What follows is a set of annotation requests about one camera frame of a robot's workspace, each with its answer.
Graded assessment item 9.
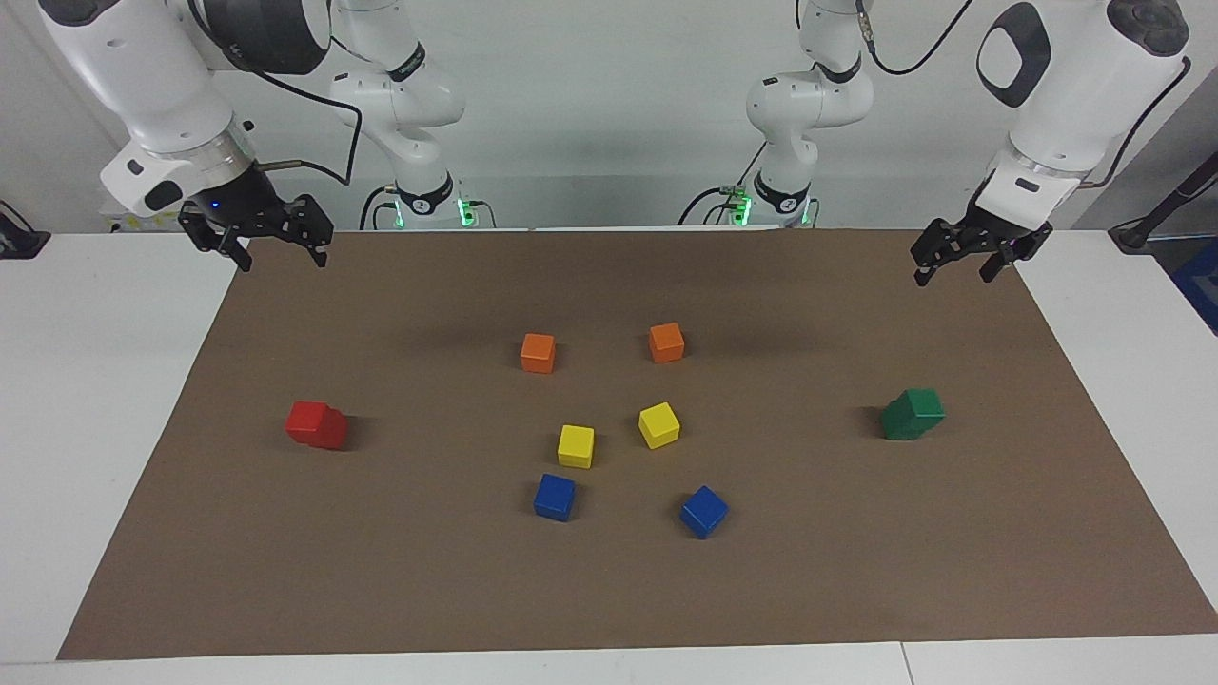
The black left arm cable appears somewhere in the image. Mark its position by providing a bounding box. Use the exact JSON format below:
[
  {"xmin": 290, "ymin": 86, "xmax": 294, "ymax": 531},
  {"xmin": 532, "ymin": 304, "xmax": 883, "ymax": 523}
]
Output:
[{"xmin": 852, "ymin": 0, "xmax": 1192, "ymax": 191}]

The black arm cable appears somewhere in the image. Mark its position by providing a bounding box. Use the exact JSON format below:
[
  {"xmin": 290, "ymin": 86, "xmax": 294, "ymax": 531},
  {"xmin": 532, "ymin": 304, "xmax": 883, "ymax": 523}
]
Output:
[
  {"xmin": 852, "ymin": 0, "xmax": 1192, "ymax": 191},
  {"xmin": 186, "ymin": 0, "xmax": 364, "ymax": 187}
]

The brown table mat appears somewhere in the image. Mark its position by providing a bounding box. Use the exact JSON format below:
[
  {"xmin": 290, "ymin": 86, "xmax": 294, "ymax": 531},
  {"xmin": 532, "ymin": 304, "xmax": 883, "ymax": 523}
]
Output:
[{"xmin": 57, "ymin": 228, "xmax": 1218, "ymax": 660}]

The black device at table edge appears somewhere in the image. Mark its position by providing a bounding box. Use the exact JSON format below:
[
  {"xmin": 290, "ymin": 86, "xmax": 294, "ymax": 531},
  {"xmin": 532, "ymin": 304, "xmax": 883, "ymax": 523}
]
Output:
[{"xmin": 0, "ymin": 200, "xmax": 50, "ymax": 260}]

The black stand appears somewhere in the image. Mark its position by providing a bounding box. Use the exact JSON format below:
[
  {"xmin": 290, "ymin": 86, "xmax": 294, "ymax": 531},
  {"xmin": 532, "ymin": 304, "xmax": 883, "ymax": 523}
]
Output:
[{"xmin": 1109, "ymin": 147, "xmax": 1218, "ymax": 253}]

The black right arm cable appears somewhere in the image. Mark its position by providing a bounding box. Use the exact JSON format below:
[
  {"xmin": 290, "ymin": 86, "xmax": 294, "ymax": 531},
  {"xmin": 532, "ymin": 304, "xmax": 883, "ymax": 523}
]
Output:
[{"xmin": 186, "ymin": 0, "xmax": 364, "ymax": 187}]

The beige box with yellow label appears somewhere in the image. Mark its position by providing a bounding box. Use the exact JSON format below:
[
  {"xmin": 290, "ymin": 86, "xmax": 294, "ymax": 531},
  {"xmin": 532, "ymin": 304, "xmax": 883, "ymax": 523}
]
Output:
[{"xmin": 103, "ymin": 211, "xmax": 184, "ymax": 234}]

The yellow cube block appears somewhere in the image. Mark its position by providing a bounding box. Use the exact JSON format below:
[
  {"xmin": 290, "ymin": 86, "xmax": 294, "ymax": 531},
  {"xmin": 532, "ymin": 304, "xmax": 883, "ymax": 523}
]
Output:
[
  {"xmin": 558, "ymin": 424, "xmax": 596, "ymax": 469},
  {"xmin": 638, "ymin": 402, "xmax": 681, "ymax": 450}
]

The blue crate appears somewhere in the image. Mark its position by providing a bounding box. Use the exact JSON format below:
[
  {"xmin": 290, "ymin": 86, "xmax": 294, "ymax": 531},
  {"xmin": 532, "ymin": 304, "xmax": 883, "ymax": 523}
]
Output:
[{"xmin": 1172, "ymin": 238, "xmax": 1218, "ymax": 336}]

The blue cube block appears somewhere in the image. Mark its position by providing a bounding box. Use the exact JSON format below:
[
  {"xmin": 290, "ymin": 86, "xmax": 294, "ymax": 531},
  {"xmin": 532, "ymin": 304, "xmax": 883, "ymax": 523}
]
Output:
[
  {"xmin": 680, "ymin": 486, "xmax": 729, "ymax": 539},
  {"xmin": 534, "ymin": 474, "xmax": 577, "ymax": 522}
]

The red cube block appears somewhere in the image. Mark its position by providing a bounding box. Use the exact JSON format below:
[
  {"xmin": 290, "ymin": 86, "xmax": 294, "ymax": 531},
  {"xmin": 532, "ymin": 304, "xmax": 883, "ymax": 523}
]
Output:
[
  {"xmin": 309, "ymin": 409, "xmax": 349, "ymax": 451},
  {"xmin": 285, "ymin": 401, "xmax": 330, "ymax": 443}
]

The black base cable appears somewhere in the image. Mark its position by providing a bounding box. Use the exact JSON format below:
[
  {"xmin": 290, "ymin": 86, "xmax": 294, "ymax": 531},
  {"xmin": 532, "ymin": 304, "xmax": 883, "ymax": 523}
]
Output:
[
  {"xmin": 678, "ymin": 143, "xmax": 767, "ymax": 227},
  {"xmin": 359, "ymin": 184, "xmax": 396, "ymax": 231}
]

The green cube block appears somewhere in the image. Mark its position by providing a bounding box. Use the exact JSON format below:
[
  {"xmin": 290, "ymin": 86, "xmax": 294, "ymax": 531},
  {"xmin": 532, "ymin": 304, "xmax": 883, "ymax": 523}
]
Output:
[
  {"xmin": 899, "ymin": 388, "xmax": 946, "ymax": 429},
  {"xmin": 881, "ymin": 400, "xmax": 929, "ymax": 441}
]

